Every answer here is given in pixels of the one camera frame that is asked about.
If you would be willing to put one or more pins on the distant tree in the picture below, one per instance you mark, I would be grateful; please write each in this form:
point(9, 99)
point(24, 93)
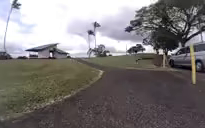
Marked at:
point(136, 49)

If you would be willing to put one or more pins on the grass lawn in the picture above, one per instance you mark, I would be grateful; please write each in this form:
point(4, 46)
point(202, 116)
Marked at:
point(30, 80)

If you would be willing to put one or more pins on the large spreading tree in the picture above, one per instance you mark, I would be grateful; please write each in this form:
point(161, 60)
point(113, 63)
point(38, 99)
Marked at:
point(170, 20)

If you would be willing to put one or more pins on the silver van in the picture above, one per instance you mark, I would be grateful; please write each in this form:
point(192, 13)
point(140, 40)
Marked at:
point(196, 55)

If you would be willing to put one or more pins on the tall palm tree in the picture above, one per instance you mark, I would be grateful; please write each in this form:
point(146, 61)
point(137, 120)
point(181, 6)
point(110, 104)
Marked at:
point(6, 30)

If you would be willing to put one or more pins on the white building with dark roof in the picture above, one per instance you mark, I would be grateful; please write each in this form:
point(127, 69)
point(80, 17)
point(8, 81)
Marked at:
point(45, 52)

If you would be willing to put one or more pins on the dark asphalt path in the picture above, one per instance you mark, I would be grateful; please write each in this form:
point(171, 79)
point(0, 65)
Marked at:
point(123, 100)

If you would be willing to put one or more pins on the yellow pole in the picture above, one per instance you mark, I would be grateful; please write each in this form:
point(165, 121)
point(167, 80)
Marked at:
point(193, 66)

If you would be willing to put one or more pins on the low bushy tree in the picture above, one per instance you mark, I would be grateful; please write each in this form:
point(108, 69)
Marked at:
point(101, 51)

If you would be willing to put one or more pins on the wooden post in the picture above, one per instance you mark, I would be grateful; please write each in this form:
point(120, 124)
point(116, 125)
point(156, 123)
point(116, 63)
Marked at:
point(163, 60)

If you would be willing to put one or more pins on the grass slope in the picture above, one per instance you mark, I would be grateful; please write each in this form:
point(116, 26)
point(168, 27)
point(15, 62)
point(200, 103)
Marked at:
point(123, 61)

